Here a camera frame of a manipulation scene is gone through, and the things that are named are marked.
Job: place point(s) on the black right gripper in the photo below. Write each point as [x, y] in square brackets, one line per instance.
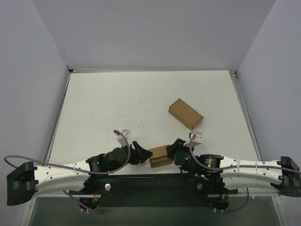
[176, 148]

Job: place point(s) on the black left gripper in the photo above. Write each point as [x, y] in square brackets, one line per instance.
[135, 153]

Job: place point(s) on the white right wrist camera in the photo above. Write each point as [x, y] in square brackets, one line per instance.
[196, 138]

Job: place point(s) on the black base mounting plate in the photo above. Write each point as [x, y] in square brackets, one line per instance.
[155, 190]

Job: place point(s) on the folded brown cardboard box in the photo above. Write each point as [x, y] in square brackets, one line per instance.
[185, 114]

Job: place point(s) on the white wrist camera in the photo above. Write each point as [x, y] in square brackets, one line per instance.
[196, 138]
[122, 137]

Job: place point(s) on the aluminium frame rail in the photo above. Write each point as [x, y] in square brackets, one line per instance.
[233, 75]

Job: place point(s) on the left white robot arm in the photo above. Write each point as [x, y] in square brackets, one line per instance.
[29, 180]

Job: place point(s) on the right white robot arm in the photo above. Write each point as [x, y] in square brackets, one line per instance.
[220, 174]

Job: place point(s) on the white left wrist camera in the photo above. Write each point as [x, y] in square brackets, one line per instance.
[122, 137]

